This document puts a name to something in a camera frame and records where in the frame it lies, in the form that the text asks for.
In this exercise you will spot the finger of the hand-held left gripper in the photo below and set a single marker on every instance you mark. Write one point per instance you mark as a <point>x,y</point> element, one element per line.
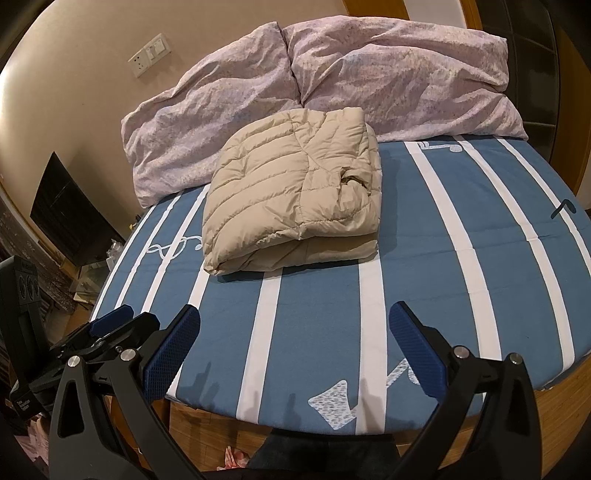
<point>113,323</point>

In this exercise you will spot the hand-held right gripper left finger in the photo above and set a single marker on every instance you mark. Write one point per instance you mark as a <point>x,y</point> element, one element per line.
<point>171,355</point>

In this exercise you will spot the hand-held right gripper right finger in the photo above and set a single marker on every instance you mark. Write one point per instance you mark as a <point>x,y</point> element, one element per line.
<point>418,353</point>

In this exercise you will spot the beige puffer jacket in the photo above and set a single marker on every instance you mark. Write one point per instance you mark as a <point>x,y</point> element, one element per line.
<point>277,198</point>

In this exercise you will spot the glass television stand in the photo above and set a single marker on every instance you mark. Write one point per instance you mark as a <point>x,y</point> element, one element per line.
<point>90,281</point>

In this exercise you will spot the blue striped bed sheet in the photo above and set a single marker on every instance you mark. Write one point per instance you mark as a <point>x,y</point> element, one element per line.
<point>415,277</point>

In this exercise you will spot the black flat television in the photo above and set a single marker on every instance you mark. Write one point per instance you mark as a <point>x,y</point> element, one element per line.
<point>74,212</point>

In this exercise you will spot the pink floral slipper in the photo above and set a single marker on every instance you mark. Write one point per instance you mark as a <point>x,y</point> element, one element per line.
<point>236,457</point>

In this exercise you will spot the person's legs in dark pants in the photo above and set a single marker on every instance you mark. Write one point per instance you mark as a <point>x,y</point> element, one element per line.
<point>323,457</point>

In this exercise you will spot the pink floral duvet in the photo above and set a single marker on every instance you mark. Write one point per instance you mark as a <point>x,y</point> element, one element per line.
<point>369,78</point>

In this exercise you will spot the white wall socket panel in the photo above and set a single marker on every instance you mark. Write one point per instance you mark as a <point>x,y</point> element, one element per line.
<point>148,54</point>

